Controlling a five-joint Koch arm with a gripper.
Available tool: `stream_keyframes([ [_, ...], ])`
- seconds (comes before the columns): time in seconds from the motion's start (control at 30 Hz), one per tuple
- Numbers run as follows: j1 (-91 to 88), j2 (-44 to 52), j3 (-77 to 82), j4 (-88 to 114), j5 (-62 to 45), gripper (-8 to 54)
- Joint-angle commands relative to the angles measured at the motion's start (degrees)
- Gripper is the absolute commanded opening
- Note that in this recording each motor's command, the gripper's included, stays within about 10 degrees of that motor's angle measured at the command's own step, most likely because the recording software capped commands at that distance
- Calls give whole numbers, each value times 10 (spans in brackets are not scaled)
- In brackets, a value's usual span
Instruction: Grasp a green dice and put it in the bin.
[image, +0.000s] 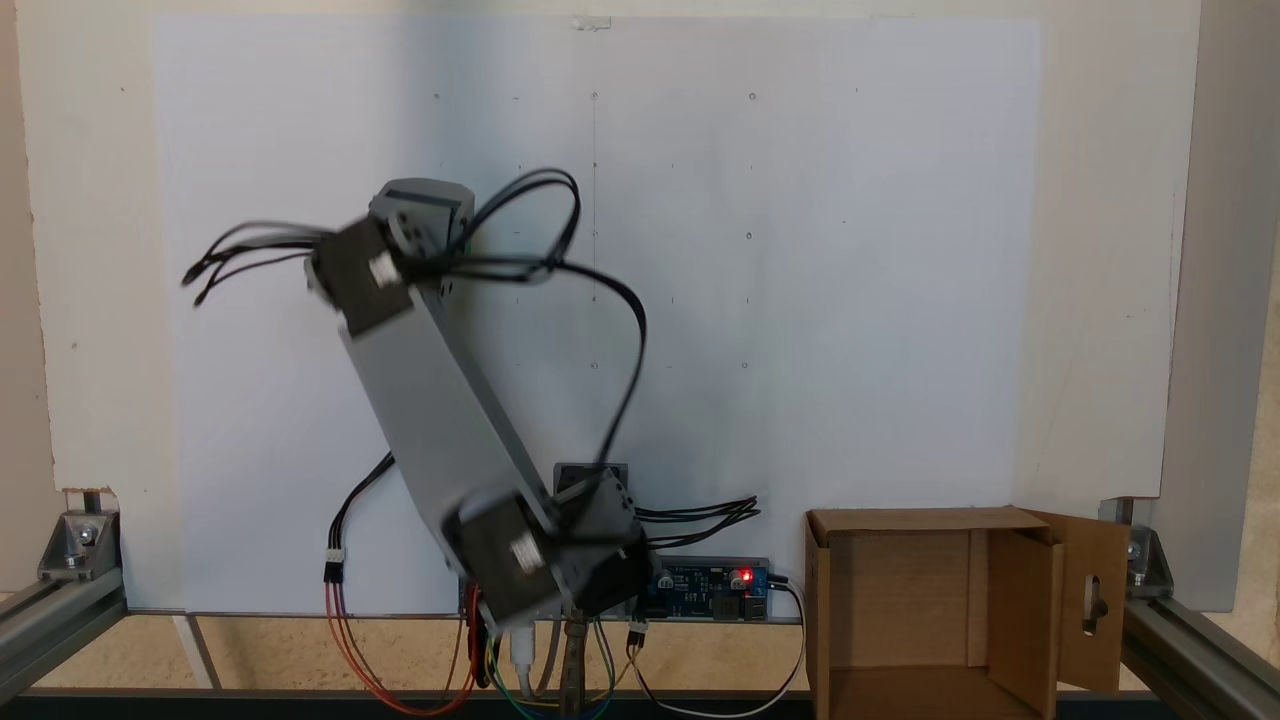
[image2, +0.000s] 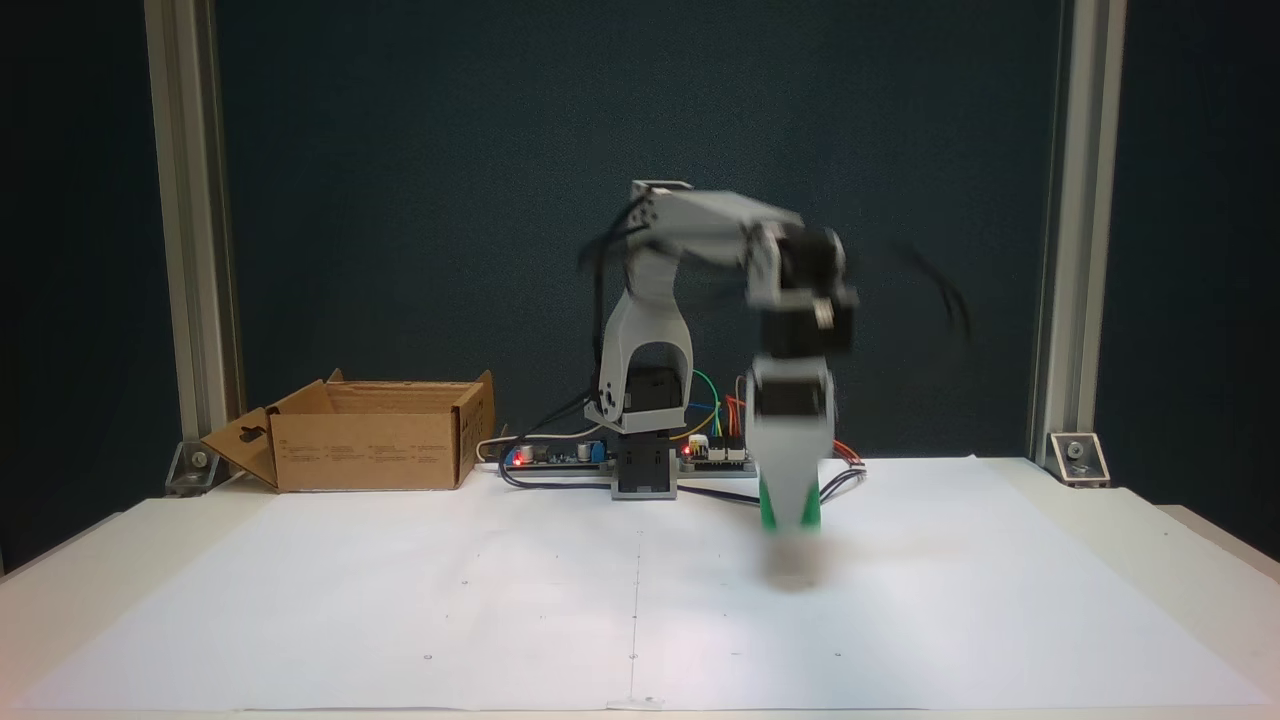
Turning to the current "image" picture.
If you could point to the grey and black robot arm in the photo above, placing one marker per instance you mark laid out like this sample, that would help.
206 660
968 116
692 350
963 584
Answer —
440 420

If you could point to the clear tape strip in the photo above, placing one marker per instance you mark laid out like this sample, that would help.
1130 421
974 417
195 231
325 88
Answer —
590 22

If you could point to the white paper sheet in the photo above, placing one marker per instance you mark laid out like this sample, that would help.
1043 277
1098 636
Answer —
800 300

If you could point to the blue circuit board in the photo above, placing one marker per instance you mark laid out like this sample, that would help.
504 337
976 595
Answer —
700 590

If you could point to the brown cardboard box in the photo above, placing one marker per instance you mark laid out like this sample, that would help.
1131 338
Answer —
900 600

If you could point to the metal corner bracket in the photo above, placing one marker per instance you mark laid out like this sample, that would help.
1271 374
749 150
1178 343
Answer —
80 545
1150 560

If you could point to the black frame bar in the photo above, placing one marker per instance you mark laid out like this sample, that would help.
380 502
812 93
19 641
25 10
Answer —
200 705

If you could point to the aluminium frame rail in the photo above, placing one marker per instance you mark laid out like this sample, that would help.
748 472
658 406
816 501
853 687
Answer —
60 620
1200 660

